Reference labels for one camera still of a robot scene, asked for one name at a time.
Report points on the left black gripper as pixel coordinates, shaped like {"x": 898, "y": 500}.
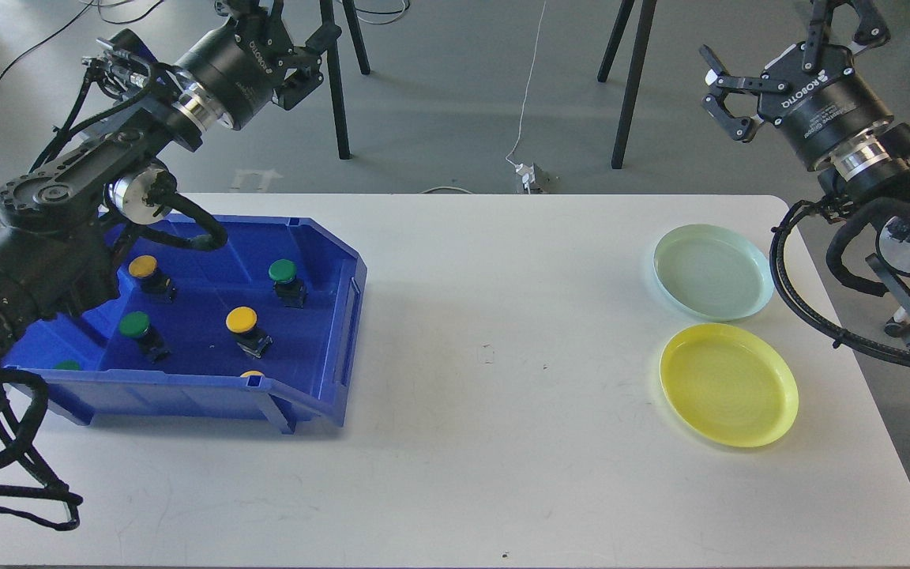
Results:
{"x": 251, "y": 61}

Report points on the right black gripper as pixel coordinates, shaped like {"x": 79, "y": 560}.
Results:
{"x": 830, "y": 103}

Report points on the yellow button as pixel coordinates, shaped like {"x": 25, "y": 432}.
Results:
{"x": 242, "y": 323}
{"x": 152, "y": 281}

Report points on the green button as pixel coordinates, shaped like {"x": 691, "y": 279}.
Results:
{"x": 288, "y": 286}
{"x": 138, "y": 327}
{"x": 68, "y": 365}

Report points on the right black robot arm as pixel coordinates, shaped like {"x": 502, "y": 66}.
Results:
{"x": 866, "y": 186}

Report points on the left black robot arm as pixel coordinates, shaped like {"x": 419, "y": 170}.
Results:
{"x": 99, "y": 186}

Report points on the light green plate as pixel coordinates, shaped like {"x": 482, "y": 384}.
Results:
{"x": 712, "y": 273}

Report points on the yellow plate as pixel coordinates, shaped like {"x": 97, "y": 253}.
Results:
{"x": 729, "y": 386}

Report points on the left black stand legs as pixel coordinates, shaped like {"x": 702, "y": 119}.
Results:
{"x": 335, "y": 76}

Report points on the black stand legs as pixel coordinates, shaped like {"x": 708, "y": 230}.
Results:
{"x": 335, "y": 76}
{"x": 636, "y": 67}

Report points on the right black stand legs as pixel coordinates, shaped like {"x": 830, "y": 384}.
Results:
{"x": 636, "y": 67}

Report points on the white power adapter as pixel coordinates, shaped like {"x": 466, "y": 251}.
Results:
{"x": 532, "y": 179}

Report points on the blue plastic bin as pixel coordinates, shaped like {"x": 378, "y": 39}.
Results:
{"x": 263, "y": 328}

